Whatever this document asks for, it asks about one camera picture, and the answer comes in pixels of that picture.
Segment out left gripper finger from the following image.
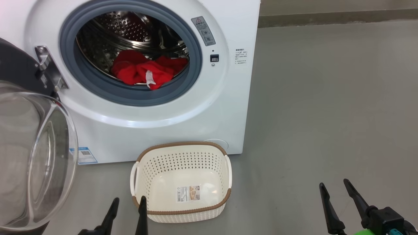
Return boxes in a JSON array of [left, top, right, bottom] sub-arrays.
[[135, 196, 148, 235], [95, 197, 120, 235]]

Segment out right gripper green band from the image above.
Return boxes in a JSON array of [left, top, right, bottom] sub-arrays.
[[319, 178, 377, 235]]

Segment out black-rimmed glass washer door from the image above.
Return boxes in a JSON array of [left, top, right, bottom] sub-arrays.
[[0, 38, 79, 235]]

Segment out red garment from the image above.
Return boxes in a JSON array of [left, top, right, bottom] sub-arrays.
[[111, 50, 189, 90]]

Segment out cream laundry basket brown rim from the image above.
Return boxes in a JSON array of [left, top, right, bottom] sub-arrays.
[[130, 141, 233, 224]]

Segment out white front-load washing machine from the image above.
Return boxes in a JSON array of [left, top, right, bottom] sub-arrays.
[[0, 0, 261, 165]]

